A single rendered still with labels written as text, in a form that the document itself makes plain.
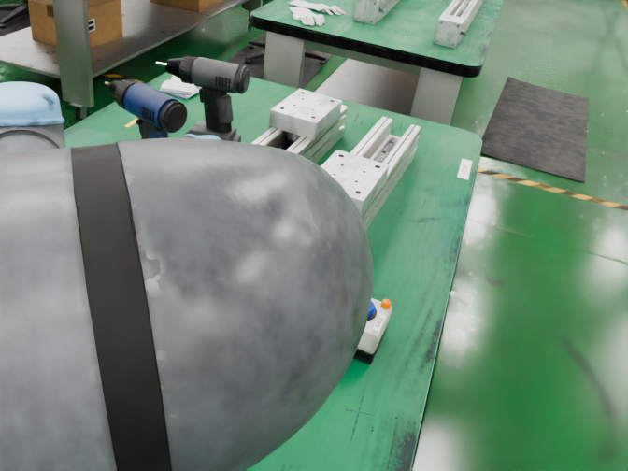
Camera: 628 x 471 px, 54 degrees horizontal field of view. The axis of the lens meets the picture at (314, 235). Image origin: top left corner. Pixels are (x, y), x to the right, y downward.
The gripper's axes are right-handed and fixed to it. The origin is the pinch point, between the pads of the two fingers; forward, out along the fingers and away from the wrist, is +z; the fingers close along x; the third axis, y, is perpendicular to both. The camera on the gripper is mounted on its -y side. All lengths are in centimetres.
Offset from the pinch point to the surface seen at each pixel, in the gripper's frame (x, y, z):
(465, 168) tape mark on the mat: 36, -96, 5
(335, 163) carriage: 15, -56, -8
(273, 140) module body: -2, -66, -3
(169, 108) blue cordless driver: -11.4, -40.7, -16.2
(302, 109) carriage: 0, -75, -8
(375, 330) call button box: 35.4, -22.5, -1.1
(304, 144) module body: 5, -67, -4
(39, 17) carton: -211, -217, 45
